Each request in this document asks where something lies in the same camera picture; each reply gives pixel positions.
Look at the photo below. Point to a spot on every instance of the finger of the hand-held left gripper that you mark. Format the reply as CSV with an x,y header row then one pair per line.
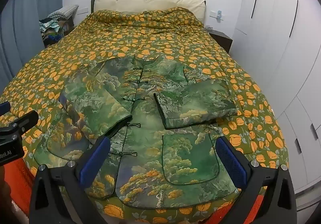
x,y
4,109

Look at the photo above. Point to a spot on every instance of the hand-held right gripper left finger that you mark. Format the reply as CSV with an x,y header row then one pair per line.
x,y
94,163

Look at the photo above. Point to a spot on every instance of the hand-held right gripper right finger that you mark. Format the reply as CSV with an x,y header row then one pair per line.
x,y
232,163

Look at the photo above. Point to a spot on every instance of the green landscape print jacket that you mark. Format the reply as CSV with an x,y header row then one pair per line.
x,y
140,123

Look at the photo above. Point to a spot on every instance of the pile of mixed clothes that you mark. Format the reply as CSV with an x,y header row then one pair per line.
x,y
54,30

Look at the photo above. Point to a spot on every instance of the orange bed sheet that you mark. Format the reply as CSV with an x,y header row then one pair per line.
x,y
20,183

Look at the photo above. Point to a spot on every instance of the grey curtain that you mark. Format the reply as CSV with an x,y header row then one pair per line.
x,y
25,25

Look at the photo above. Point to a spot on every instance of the striped grey pillow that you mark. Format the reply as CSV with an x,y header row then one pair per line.
x,y
64,11

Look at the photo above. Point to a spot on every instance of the dark wooden nightstand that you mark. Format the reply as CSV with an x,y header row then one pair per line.
x,y
223,38

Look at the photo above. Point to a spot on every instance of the white wardrobe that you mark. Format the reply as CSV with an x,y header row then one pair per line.
x,y
288,50

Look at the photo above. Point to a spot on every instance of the orange floral olive quilt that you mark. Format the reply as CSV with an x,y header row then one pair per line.
x,y
150,38

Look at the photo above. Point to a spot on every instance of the cream pillow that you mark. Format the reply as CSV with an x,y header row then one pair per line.
x,y
140,0

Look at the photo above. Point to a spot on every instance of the white wall socket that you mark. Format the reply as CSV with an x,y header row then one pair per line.
x,y
82,10
213,14

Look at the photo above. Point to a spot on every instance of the small blue wall plug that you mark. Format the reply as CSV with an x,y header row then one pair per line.
x,y
219,14

